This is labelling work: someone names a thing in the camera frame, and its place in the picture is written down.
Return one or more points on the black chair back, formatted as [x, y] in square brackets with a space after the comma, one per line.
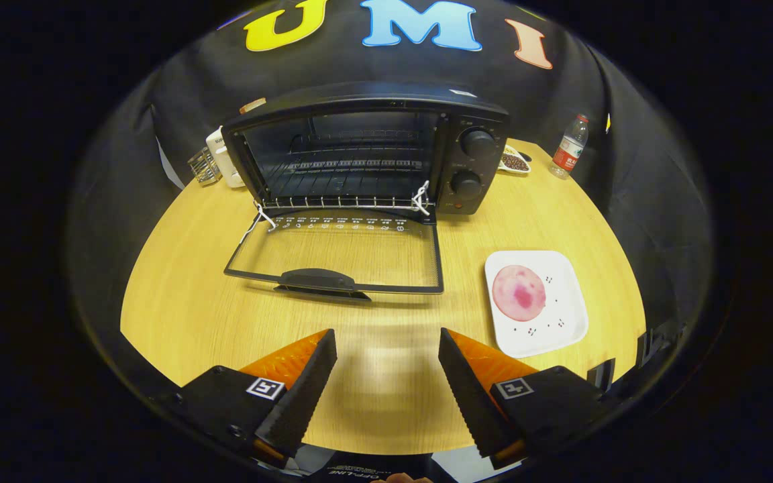
[601, 374]
[655, 341]

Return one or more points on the pink ham slice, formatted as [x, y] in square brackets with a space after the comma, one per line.
[519, 293]

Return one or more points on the brown toast slice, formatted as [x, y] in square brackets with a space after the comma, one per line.
[252, 105]

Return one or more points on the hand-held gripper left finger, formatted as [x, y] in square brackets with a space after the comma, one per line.
[302, 402]

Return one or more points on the white square plate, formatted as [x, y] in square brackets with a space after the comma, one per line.
[561, 322]

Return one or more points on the white pop-up toaster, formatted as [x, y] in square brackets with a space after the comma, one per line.
[222, 161]

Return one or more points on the white divided bean dish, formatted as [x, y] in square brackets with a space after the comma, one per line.
[514, 162]

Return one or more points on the black toaster oven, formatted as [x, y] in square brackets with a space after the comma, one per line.
[373, 94]

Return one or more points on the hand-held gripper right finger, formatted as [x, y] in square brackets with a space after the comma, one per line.
[474, 402]

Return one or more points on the clear water bottle red label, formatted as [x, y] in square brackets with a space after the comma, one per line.
[569, 151]

